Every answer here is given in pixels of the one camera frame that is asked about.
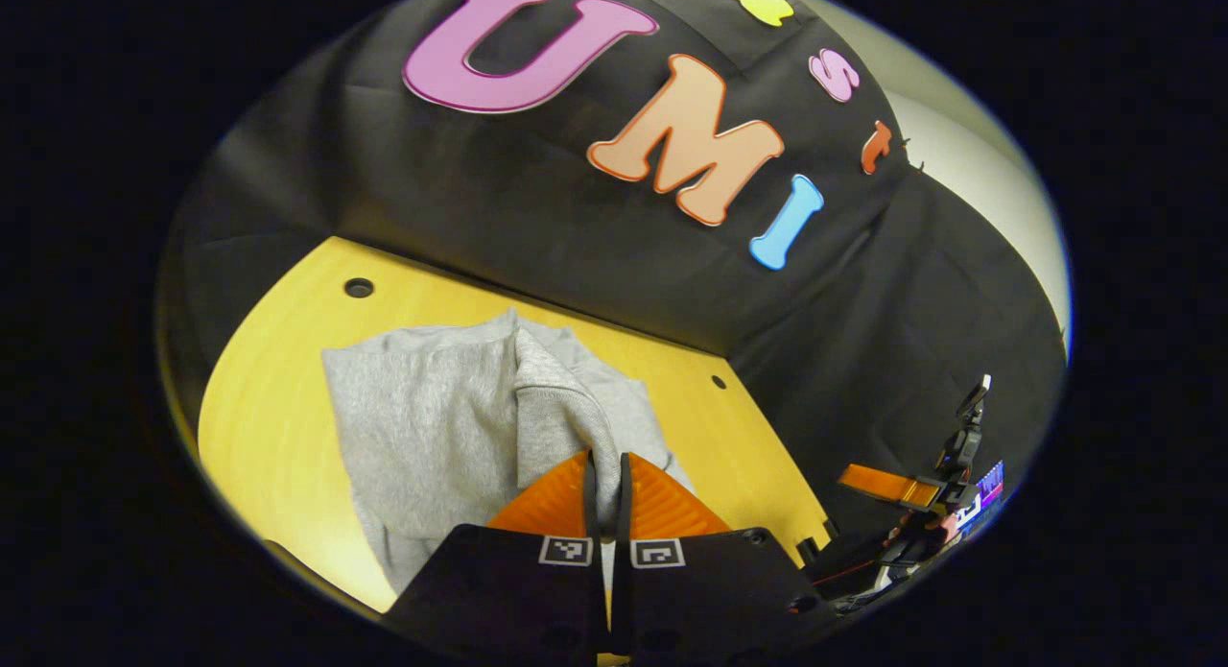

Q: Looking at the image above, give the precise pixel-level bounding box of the red cable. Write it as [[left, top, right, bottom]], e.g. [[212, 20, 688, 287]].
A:
[[815, 555, 893, 587]]

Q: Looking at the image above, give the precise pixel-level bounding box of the black backdrop cloth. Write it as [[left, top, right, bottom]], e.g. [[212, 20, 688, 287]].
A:
[[158, 0, 1066, 553]]

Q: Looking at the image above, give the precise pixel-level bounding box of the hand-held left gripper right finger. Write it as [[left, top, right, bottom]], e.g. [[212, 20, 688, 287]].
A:
[[614, 453, 836, 658]]

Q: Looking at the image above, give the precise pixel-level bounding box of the grey sweatshirt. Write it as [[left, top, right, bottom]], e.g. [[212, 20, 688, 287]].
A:
[[321, 307, 697, 596]]

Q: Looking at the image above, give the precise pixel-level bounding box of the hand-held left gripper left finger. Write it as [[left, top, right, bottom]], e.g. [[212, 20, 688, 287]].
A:
[[384, 451, 610, 658]]

